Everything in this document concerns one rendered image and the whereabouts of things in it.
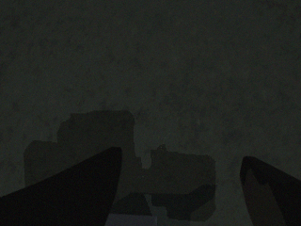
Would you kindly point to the grey square block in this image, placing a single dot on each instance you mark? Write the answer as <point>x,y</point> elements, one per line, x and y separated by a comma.
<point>131,220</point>

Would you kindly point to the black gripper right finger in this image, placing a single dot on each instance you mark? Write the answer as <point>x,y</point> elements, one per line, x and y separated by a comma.
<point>273,197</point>

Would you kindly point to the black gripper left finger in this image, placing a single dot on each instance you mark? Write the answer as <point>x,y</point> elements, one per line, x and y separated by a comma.
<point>79,196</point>

